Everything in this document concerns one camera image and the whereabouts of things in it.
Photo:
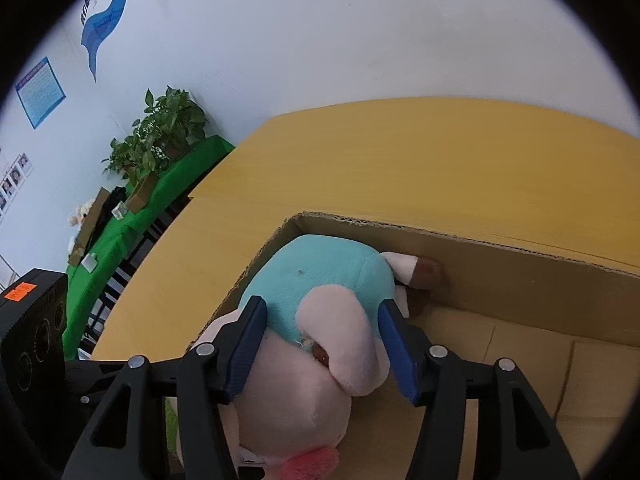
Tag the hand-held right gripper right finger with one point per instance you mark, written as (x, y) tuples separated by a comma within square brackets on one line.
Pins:
[(397, 355)]

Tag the white plush toy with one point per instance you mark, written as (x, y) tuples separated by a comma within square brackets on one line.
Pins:
[(80, 212)]

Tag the blue framed wall notice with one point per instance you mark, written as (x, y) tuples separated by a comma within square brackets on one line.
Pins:
[(40, 92)]

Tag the long brown cardboard piece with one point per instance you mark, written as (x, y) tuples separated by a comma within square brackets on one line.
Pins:
[(90, 225)]

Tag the blue ribbon wall decal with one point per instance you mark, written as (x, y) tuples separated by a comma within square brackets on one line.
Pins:
[(107, 17)]

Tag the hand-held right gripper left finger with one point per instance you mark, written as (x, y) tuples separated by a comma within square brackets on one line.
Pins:
[(244, 355)]

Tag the green potted plant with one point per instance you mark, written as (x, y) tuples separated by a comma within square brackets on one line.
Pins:
[(172, 117), (132, 157)]

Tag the pig plush with teal shirt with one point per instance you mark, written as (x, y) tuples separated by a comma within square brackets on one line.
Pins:
[(325, 270)]

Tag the small brown cardboard box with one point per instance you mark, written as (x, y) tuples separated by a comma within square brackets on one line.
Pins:
[(141, 192)]

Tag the black bag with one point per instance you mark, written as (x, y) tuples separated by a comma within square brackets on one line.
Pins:
[(116, 197)]

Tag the wall photo board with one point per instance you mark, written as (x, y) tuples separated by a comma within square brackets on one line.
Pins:
[(12, 185)]

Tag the green tablecloth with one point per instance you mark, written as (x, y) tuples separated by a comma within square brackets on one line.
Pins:
[(150, 200)]

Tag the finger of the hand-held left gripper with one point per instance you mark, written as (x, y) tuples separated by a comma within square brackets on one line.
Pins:
[(90, 375)]

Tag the black chairs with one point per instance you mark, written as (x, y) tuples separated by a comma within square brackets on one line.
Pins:
[(130, 270)]

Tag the wooden desktop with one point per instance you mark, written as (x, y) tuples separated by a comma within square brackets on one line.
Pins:
[(400, 160)]

